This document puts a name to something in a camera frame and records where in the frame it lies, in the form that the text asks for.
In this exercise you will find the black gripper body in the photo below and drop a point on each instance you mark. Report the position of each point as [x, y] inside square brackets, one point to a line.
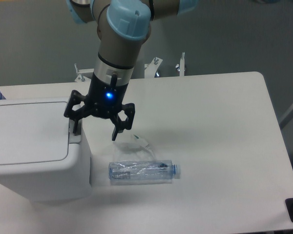
[104, 100]

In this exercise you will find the white push-lid trash can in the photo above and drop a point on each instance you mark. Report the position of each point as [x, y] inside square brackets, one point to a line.
[41, 158]

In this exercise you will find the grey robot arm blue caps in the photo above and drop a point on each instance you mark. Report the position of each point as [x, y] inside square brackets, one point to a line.
[123, 26]

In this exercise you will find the crumpled clear plastic wrapper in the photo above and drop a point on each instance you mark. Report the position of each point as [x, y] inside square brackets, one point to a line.
[136, 148]

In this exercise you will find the clear plastic water bottle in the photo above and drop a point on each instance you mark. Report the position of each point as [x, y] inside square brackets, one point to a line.
[143, 172]

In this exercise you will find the white metal base frame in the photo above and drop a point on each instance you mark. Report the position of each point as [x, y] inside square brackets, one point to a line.
[154, 69]

